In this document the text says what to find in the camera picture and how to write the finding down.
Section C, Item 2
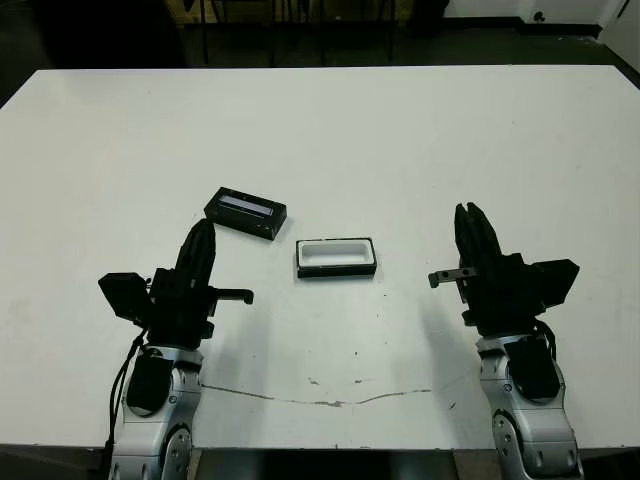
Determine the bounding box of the black box base white insert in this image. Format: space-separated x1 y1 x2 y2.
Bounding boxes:
295 237 377 279

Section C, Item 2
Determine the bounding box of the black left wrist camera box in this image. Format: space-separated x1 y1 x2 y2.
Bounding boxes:
98 272 152 325

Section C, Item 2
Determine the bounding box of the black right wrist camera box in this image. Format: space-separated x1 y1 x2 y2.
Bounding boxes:
529 258 581 315

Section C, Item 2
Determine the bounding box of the black waste bin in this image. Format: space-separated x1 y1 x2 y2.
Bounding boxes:
410 0 449 34

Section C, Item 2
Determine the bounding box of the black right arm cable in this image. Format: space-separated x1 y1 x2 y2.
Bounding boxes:
532 314 561 361

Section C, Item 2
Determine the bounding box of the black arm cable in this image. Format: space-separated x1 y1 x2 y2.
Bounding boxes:
532 314 561 361
107 324 151 451

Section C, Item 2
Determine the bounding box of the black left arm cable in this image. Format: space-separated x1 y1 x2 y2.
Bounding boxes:
107 324 151 451

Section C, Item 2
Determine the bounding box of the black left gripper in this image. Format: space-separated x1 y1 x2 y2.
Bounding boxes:
146 219 256 352

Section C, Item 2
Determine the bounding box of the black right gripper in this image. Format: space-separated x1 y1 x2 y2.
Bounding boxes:
428 201 547 341

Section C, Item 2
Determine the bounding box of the black box lid silver stripe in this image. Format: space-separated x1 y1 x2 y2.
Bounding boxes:
203 186 290 242

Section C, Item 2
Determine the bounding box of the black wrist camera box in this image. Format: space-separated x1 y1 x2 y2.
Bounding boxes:
98 272 152 325
529 258 581 315

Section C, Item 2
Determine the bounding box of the black mesh chair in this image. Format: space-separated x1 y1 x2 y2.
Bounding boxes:
199 0 281 67

